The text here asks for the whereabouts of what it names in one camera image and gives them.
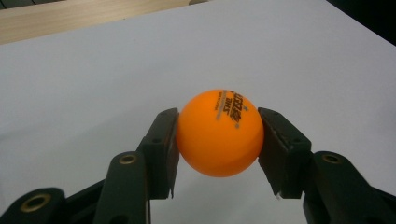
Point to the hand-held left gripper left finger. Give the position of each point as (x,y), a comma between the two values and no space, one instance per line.
(155,155)

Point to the orange table tennis ball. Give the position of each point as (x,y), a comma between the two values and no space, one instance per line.
(219,133)

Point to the white table sheet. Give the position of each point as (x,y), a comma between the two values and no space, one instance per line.
(93,77)

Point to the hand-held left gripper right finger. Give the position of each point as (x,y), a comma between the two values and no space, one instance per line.
(286,155)

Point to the wooden table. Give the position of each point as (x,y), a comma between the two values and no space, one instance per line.
(62,18)

